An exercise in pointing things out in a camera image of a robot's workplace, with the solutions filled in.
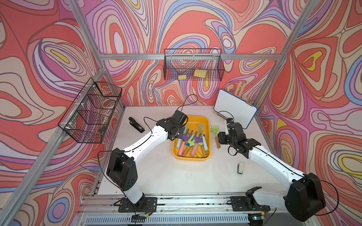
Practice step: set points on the small yellow sticky note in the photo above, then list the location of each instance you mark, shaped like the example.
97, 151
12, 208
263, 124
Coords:
182, 77

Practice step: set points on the green hand rake wooden handle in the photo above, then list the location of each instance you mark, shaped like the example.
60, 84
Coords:
215, 130

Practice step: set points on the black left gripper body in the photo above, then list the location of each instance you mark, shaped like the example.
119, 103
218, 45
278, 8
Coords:
179, 132

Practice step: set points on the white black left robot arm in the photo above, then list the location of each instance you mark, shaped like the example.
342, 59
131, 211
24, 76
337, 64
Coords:
122, 165

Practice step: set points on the black wire basket wall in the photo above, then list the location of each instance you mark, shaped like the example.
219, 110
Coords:
88, 117
184, 61

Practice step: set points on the black wire basket left wall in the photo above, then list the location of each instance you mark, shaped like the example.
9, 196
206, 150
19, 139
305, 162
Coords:
88, 117

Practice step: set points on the yellow sticky note pad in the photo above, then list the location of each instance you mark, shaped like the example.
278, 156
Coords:
200, 73

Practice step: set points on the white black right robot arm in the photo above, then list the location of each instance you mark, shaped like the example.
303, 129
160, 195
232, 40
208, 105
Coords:
303, 196

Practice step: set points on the yellow plastic storage box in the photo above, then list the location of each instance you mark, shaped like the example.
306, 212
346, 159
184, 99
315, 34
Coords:
193, 127

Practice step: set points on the small white eraser block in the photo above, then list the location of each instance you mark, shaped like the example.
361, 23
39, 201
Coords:
240, 168

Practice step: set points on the black stapler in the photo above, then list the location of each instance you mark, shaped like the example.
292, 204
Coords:
136, 125

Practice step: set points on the purple garden fork pink handle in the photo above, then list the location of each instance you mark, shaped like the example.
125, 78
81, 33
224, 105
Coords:
185, 138

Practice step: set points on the blue handled garden fork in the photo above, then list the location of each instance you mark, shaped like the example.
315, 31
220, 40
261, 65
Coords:
181, 138

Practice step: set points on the blue framed whiteboard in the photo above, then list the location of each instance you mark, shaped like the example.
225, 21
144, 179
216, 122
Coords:
235, 108

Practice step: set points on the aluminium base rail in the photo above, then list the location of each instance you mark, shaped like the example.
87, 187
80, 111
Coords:
183, 210

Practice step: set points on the blue hand rake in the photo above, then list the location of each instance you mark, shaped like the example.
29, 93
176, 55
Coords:
201, 127

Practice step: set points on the purple hand rake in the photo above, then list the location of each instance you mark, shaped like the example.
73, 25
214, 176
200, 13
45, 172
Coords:
196, 152

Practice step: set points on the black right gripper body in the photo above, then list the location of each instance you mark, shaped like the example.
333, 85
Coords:
226, 139

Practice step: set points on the black wire basket back wall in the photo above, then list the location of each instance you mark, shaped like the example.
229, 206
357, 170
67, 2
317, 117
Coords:
184, 61

